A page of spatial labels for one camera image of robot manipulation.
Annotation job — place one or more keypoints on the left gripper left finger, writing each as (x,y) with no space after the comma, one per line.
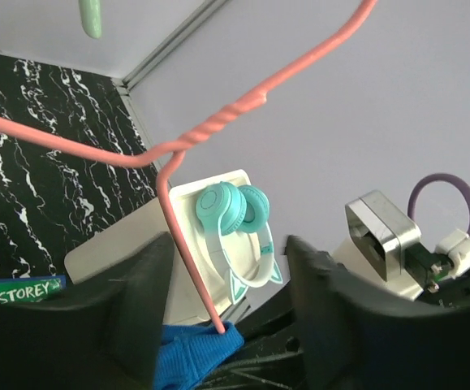
(103,333)

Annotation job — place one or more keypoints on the teal cat ear headphones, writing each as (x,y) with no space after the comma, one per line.
(224,208)

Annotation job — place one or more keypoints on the blue tank top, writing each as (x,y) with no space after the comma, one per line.
(189,353)

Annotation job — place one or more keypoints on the pink wire clothes hanger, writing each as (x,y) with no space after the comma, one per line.
(254,98)

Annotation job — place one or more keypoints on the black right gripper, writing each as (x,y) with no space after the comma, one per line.
(271,357)

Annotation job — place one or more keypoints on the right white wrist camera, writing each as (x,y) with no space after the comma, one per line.
(384,248)

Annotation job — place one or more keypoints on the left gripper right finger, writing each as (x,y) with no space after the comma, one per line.
(355,335)

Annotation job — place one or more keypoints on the blue storey treehouse book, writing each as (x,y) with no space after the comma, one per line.
(30,289)

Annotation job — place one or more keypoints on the mint green clothes hanger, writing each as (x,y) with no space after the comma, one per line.
(90,17)

